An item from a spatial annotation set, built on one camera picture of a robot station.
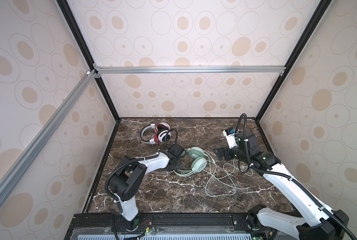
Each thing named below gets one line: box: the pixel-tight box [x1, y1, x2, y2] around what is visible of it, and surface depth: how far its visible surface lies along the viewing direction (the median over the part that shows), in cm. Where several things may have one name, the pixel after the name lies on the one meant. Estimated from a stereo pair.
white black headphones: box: [140, 122, 172, 145], surface depth 105 cm
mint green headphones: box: [172, 146, 208, 177], surface depth 91 cm
